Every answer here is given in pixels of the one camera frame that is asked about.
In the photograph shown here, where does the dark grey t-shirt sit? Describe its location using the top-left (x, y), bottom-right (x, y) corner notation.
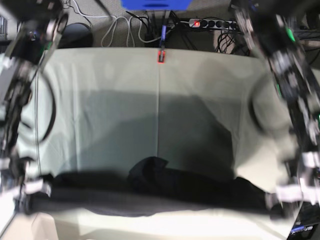
top-left (19, 157), bottom-right (285, 220)

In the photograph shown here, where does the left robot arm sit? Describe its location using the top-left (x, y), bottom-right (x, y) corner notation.
top-left (233, 0), bottom-right (320, 153)

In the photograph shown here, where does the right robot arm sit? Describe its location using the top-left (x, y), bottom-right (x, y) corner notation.
top-left (0, 0), bottom-right (69, 178)

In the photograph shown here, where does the red black clamp top centre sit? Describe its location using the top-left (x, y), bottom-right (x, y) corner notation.
top-left (157, 49), bottom-right (166, 64)

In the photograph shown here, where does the light green table cloth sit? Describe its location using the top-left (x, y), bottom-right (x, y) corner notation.
top-left (15, 47), bottom-right (299, 240)

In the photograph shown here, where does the black power strip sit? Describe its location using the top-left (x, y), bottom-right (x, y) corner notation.
top-left (188, 18), bottom-right (238, 31)

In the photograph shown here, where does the blue box top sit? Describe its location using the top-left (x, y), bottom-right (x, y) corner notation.
top-left (121, 0), bottom-right (192, 11)

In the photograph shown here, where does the round black base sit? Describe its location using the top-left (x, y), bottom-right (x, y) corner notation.
top-left (58, 22), bottom-right (94, 49)

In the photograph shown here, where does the beige box corner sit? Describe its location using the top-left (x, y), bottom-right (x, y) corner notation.
top-left (0, 212), bottom-right (59, 240)

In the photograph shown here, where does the white cable loop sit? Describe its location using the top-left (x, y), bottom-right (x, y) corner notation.
top-left (100, 14), bottom-right (136, 48)

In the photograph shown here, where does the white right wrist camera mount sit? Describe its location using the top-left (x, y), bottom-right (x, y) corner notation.
top-left (0, 157), bottom-right (52, 207)

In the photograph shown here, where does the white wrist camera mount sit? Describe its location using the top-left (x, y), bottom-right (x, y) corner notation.
top-left (264, 152), bottom-right (320, 208)
top-left (0, 157), bottom-right (52, 207)

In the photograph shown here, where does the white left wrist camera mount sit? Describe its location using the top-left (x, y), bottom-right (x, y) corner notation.
top-left (264, 152), bottom-right (320, 208)

